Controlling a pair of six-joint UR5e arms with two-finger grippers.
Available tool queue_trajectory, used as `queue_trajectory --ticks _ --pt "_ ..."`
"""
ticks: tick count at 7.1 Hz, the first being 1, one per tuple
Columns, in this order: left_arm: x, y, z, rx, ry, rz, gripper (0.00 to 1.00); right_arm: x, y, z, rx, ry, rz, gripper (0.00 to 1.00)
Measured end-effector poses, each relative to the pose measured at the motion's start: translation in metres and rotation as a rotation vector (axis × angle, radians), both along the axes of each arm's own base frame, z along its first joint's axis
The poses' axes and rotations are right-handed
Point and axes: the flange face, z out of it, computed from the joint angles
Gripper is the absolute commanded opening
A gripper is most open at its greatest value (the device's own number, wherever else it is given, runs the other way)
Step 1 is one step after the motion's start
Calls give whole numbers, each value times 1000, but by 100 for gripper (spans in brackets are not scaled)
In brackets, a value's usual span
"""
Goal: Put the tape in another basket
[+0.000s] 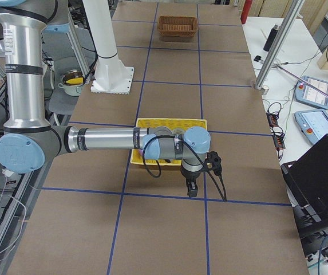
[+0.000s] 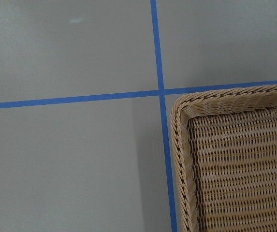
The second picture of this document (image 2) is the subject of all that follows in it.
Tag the tan wicker basket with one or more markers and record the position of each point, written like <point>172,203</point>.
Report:
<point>224,144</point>

